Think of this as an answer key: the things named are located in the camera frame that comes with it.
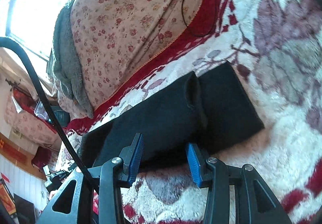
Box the black pants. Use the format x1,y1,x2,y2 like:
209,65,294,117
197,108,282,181
78,63,264,172

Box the black television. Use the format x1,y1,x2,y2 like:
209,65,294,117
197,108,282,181
14,194,37,224

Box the teal plastic bag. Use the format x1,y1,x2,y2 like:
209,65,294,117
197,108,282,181
54,109,70,128

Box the clear plastic bag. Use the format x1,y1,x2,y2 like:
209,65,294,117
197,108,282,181
34,101,49,121

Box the floral pillow stack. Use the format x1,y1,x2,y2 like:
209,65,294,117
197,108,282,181
4,88,61,147

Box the grey fleece garment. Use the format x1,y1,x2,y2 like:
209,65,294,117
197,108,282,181
52,0,93,118

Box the pink floral quilt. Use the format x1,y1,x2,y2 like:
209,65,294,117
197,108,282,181
55,0,202,118

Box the thick black braided cable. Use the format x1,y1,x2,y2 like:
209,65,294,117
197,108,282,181
0,36,100,194

